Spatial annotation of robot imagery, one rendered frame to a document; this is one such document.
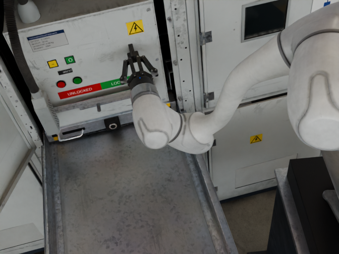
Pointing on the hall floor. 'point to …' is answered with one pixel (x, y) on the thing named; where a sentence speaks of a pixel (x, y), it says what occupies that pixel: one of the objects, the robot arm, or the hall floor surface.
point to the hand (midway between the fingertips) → (132, 53)
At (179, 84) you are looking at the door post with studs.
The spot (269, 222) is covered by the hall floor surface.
